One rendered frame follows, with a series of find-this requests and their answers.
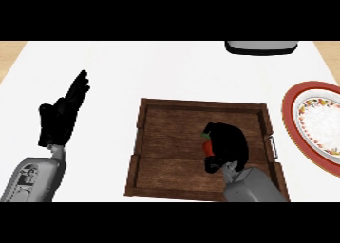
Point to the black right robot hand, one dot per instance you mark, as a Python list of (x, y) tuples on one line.
[(230, 142)]

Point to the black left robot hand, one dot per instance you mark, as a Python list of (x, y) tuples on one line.
[(61, 117)]

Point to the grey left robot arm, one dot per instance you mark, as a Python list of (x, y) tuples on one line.
[(35, 180)]

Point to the brown wooden tray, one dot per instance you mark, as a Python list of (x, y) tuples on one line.
[(178, 152)]

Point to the white floral plate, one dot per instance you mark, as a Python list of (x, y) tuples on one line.
[(326, 125)]

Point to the red round placemat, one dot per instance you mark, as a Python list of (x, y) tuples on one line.
[(292, 126)]

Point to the grey and black appliance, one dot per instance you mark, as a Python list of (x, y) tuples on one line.
[(261, 47)]

